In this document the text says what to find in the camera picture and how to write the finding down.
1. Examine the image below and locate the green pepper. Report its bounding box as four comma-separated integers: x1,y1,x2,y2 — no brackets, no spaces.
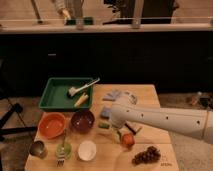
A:
98,123,110,129

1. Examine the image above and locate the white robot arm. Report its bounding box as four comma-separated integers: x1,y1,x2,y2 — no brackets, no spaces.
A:
110,92,213,144

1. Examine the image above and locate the purple bowl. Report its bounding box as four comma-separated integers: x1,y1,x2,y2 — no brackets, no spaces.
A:
70,110,95,134

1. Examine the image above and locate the orange bowl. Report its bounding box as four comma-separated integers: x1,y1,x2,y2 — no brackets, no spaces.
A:
38,112,66,139

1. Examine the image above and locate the grey folded cloth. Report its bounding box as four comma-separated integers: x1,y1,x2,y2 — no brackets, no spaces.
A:
103,90,121,101

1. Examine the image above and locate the blue sponge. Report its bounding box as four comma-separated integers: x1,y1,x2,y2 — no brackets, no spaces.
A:
100,107,111,119

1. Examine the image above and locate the yellow corn piece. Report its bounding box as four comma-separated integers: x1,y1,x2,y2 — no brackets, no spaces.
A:
74,94,89,107

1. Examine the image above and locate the white dish brush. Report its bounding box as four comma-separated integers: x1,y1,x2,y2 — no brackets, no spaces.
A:
67,78,100,97

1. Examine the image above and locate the brown black block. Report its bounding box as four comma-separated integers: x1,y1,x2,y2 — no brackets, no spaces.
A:
125,123,142,135

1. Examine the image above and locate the green plastic tray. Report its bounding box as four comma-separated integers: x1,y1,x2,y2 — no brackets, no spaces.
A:
39,77,93,112

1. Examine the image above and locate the orange tomato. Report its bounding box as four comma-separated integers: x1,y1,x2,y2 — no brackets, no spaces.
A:
121,133,135,148

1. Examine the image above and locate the dark grape bunch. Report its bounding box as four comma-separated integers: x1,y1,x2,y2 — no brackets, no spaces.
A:
132,146,161,165

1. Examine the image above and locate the metal cup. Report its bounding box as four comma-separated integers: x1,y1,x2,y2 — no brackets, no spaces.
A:
29,141,47,159

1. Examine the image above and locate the green handled fork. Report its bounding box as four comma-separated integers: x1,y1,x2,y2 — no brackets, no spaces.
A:
56,131,71,167

